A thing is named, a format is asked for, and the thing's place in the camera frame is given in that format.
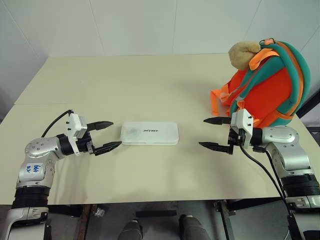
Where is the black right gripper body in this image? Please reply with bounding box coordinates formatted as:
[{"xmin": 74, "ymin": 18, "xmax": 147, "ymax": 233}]
[{"xmin": 227, "ymin": 126, "xmax": 247, "ymax": 149}]

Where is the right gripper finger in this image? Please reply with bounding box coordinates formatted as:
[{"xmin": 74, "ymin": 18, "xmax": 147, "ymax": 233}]
[
  {"xmin": 198, "ymin": 141, "xmax": 235, "ymax": 156},
  {"xmin": 203, "ymin": 116, "xmax": 232, "ymax": 126}
]

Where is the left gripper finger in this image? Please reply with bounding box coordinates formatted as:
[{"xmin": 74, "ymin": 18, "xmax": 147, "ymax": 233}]
[
  {"xmin": 93, "ymin": 141, "xmax": 123, "ymax": 157},
  {"xmin": 86, "ymin": 120, "xmax": 115, "ymax": 132}
]

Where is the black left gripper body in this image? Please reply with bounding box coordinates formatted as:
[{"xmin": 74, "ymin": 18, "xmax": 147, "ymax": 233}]
[{"xmin": 76, "ymin": 129, "xmax": 97, "ymax": 157}]

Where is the white plastic pencil case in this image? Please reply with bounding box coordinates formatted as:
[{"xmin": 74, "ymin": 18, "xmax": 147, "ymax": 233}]
[{"xmin": 119, "ymin": 121, "xmax": 180, "ymax": 147}]

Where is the orange and teal backpack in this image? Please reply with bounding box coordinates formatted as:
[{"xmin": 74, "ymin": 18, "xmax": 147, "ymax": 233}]
[{"xmin": 209, "ymin": 38, "xmax": 312, "ymax": 126}]

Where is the black table leg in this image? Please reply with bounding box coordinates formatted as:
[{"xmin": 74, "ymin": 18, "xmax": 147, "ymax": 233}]
[{"xmin": 214, "ymin": 199, "xmax": 237, "ymax": 240}]

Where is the brown table leg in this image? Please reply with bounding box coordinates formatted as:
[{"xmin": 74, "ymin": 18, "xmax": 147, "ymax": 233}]
[{"xmin": 75, "ymin": 204, "xmax": 98, "ymax": 240}]

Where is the dark rounded shape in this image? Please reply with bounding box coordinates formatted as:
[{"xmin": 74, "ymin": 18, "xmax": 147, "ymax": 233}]
[
  {"xmin": 117, "ymin": 219, "xmax": 144, "ymax": 240},
  {"xmin": 178, "ymin": 214, "xmax": 205, "ymax": 240}
]

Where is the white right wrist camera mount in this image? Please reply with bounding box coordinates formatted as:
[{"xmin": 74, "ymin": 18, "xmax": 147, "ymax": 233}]
[{"xmin": 230, "ymin": 108, "xmax": 255, "ymax": 149}]

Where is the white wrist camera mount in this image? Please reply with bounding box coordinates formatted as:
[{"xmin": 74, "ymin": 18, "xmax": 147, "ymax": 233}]
[
  {"xmin": 230, "ymin": 108, "xmax": 255, "ymax": 149},
  {"xmin": 67, "ymin": 112, "xmax": 88, "ymax": 157}
]

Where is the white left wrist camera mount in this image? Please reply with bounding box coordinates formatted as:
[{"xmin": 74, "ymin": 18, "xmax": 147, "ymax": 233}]
[{"xmin": 67, "ymin": 112, "xmax": 88, "ymax": 157}]

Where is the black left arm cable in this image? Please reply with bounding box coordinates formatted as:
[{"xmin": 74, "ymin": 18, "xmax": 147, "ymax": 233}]
[{"xmin": 40, "ymin": 108, "xmax": 75, "ymax": 138}]

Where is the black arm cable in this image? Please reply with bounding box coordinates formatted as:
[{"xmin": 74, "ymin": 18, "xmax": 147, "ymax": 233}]
[
  {"xmin": 239, "ymin": 143, "xmax": 295, "ymax": 221},
  {"xmin": 40, "ymin": 108, "xmax": 75, "ymax": 138}
]

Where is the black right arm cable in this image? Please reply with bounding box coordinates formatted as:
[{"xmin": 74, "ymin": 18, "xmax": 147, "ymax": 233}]
[{"xmin": 239, "ymin": 143, "xmax": 295, "ymax": 221}]

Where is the black frame stand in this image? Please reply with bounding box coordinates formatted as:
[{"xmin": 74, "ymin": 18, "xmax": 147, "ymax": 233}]
[{"xmin": 303, "ymin": 84, "xmax": 320, "ymax": 151}]

